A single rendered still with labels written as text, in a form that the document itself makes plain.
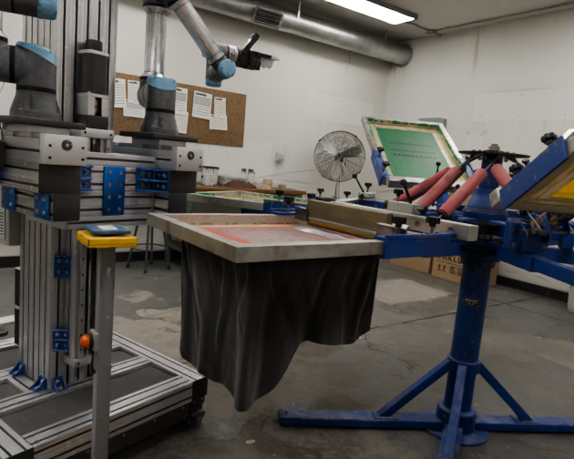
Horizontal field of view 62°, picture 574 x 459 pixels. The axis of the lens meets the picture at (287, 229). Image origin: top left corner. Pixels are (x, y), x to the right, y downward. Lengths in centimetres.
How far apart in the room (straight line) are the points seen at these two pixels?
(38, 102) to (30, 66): 11
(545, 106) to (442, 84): 141
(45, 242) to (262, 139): 424
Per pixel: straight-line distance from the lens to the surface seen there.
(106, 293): 144
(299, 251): 121
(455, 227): 167
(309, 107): 640
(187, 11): 214
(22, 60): 177
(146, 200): 196
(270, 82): 606
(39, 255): 210
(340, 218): 169
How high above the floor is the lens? 119
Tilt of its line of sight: 8 degrees down
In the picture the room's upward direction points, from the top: 5 degrees clockwise
